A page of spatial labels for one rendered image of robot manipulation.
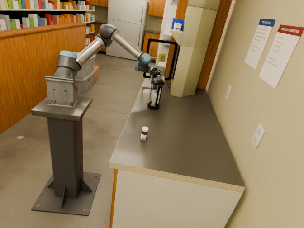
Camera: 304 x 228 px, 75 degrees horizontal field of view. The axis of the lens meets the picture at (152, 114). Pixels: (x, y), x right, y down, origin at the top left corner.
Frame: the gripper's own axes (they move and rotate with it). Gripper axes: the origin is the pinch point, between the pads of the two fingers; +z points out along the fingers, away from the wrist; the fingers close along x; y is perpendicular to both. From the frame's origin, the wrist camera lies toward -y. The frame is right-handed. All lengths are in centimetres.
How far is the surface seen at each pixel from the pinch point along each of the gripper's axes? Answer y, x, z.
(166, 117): -20.6, 8.1, 14.6
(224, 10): 58, 65, -57
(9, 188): -115, -120, 0
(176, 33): 34.7, 16.0, -31.3
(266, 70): 31, 46, 48
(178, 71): 3.2, 24.7, -28.7
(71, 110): -21, -61, 13
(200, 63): 12, 46, -35
